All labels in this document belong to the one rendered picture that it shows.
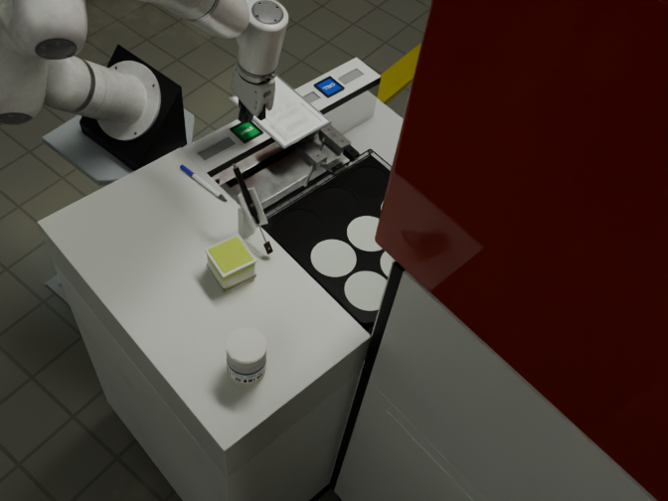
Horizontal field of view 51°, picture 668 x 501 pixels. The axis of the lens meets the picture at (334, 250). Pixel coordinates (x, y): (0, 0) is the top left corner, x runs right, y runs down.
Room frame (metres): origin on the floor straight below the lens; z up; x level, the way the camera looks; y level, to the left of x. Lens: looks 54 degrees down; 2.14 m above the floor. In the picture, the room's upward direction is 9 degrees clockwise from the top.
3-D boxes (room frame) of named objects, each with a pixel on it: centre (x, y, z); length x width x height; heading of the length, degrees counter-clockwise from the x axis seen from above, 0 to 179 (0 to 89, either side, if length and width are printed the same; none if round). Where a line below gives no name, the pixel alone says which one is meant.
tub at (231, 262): (0.76, 0.19, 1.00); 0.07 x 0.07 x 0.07; 42
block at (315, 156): (1.19, 0.09, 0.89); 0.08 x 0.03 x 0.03; 50
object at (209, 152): (1.26, 0.17, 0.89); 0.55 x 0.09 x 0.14; 140
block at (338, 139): (1.25, 0.04, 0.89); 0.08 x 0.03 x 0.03; 50
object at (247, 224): (0.86, 0.17, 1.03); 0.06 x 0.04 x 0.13; 50
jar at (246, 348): (0.57, 0.12, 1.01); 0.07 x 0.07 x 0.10
